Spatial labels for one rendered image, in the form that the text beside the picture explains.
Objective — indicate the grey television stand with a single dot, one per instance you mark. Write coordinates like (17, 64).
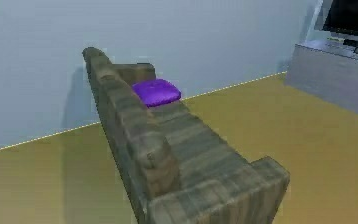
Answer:
(330, 80)

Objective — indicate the brown striped sofa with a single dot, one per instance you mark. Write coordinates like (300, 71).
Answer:
(187, 160)

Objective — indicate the purple cushion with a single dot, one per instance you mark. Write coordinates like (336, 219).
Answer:
(156, 92)

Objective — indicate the black television set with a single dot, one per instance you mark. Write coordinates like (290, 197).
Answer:
(348, 16)

